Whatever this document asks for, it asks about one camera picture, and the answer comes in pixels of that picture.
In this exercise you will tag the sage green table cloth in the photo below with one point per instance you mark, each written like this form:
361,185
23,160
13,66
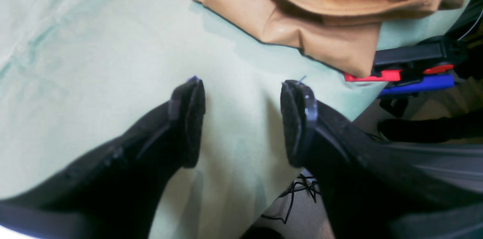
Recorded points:
78,73

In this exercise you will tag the blue orange bar clamp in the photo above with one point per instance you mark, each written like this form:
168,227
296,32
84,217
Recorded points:
419,68

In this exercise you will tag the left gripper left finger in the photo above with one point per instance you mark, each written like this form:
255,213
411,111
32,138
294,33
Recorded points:
113,190

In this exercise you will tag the tan orange T-shirt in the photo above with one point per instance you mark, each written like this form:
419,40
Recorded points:
341,33

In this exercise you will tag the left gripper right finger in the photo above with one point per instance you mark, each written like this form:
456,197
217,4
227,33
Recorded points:
381,190

